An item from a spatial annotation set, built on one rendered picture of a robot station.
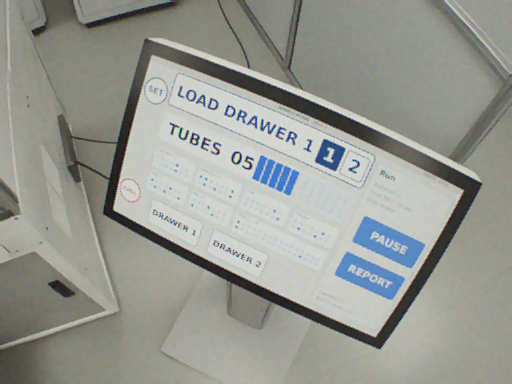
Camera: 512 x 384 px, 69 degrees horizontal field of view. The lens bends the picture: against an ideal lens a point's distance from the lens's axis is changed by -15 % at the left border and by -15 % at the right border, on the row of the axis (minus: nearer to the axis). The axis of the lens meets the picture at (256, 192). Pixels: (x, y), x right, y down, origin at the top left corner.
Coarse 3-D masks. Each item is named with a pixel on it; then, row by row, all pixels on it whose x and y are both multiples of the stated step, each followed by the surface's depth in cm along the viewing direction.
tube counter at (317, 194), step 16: (240, 144) 60; (240, 160) 60; (256, 160) 60; (272, 160) 59; (256, 176) 60; (272, 176) 60; (288, 176) 59; (304, 176) 58; (288, 192) 60; (304, 192) 59; (320, 192) 58; (336, 192) 58; (320, 208) 59; (336, 208) 58; (352, 208) 58
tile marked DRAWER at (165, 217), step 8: (152, 200) 67; (152, 208) 67; (160, 208) 67; (168, 208) 66; (152, 216) 68; (160, 216) 67; (168, 216) 67; (176, 216) 66; (184, 216) 66; (152, 224) 68; (160, 224) 68; (168, 224) 67; (176, 224) 67; (184, 224) 66; (192, 224) 66; (200, 224) 66; (168, 232) 68; (176, 232) 67; (184, 232) 67; (192, 232) 67; (200, 232) 66; (184, 240) 67; (192, 240) 67
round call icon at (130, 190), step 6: (120, 180) 68; (126, 180) 67; (132, 180) 67; (120, 186) 68; (126, 186) 68; (132, 186) 67; (138, 186) 67; (120, 192) 68; (126, 192) 68; (132, 192) 68; (138, 192) 67; (120, 198) 69; (126, 198) 68; (132, 198) 68; (138, 198) 68; (132, 204) 68; (138, 204) 68
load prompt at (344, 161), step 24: (192, 96) 60; (216, 96) 58; (240, 96) 57; (216, 120) 60; (240, 120) 59; (264, 120) 58; (288, 120) 57; (264, 144) 59; (288, 144) 58; (312, 144) 57; (336, 144) 56; (336, 168) 57; (360, 168) 56
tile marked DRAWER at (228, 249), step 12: (216, 240) 66; (228, 240) 65; (240, 240) 64; (216, 252) 66; (228, 252) 66; (240, 252) 65; (252, 252) 64; (264, 252) 64; (228, 264) 66; (240, 264) 66; (252, 264) 65; (264, 264) 64
